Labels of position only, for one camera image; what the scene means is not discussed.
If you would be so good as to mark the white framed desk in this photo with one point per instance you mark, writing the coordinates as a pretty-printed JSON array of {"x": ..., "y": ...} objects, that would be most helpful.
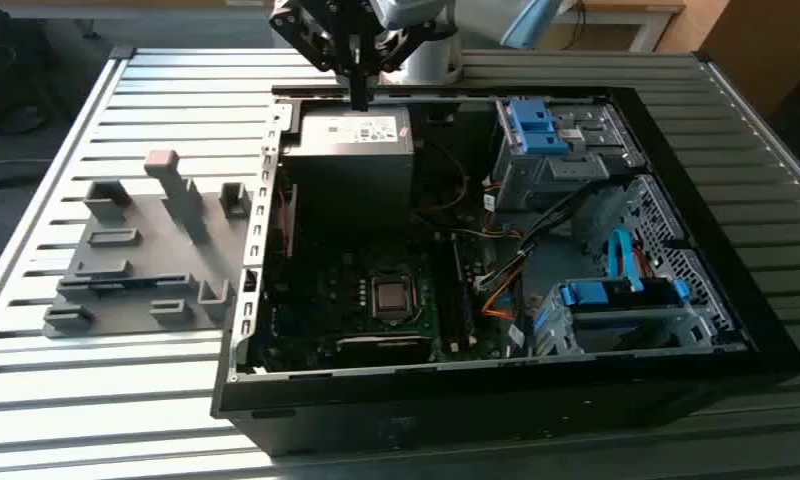
[{"x": 650, "y": 30}]

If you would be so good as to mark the large wooden cabinet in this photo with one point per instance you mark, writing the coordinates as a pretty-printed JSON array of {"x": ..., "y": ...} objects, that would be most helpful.
[{"x": 768, "y": 45}]

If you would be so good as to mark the green motherboard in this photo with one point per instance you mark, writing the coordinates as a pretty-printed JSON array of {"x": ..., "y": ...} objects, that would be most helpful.
[{"x": 327, "y": 300}]

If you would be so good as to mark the black open PC case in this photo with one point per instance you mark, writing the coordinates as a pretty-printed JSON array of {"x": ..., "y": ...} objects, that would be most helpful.
[{"x": 441, "y": 415}]

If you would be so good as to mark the CPU socket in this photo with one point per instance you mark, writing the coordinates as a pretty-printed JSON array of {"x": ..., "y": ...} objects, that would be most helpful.
[{"x": 375, "y": 315}]

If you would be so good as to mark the silver drive cage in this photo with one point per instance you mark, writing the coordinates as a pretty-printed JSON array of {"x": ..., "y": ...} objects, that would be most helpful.
[{"x": 574, "y": 170}]

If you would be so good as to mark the green RAM stick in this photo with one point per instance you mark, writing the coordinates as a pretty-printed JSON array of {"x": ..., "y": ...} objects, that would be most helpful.
[{"x": 117, "y": 285}]

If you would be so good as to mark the grey parts rack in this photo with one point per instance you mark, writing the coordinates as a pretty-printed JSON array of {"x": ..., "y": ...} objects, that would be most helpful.
[{"x": 154, "y": 250}]

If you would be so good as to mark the grey power supply unit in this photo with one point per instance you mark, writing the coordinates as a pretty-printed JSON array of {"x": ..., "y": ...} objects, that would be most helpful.
[{"x": 347, "y": 180}]

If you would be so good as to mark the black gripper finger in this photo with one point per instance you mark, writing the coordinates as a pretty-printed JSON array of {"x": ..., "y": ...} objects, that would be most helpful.
[
  {"x": 307, "y": 40},
  {"x": 401, "y": 50}
]

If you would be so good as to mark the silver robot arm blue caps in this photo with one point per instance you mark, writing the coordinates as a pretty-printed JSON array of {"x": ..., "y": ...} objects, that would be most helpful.
[{"x": 434, "y": 62}]

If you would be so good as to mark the small wooden cabinet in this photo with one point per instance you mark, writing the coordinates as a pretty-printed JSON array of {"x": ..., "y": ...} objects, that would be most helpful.
[{"x": 697, "y": 25}]

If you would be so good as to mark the black wheeled cart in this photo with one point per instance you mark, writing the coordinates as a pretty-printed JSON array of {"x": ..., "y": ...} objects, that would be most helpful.
[{"x": 21, "y": 115}]

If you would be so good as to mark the silver disk bay cage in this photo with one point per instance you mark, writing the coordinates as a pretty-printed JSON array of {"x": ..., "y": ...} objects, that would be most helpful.
[{"x": 641, "y": 316}]

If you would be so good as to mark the black graphics card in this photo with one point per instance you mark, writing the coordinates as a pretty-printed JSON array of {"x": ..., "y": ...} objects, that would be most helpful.
[{"x": 383, "y": 350}]

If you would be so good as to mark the blue disk carrier with disk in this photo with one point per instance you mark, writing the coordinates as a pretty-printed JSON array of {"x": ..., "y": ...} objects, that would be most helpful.
[{"x": 590, "y": 294}]

